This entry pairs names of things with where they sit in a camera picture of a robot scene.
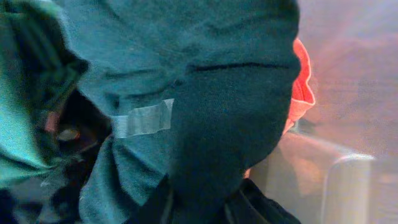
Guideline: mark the green banded cloth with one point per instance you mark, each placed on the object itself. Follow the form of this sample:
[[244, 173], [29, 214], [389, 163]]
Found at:
[[38, 74]]

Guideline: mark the clear plastic storage bin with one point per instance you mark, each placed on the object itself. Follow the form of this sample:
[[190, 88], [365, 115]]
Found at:
[[322, 182]]

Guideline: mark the large black garment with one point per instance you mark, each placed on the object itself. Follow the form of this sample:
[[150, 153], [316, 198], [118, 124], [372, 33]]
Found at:
[[53, 198]]

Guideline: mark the salmon pink garment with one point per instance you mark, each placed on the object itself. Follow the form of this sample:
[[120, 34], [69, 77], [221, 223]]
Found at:
[[303, 97]]

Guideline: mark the small black cloth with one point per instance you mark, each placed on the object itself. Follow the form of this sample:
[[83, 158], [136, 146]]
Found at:
[[197, 92]]

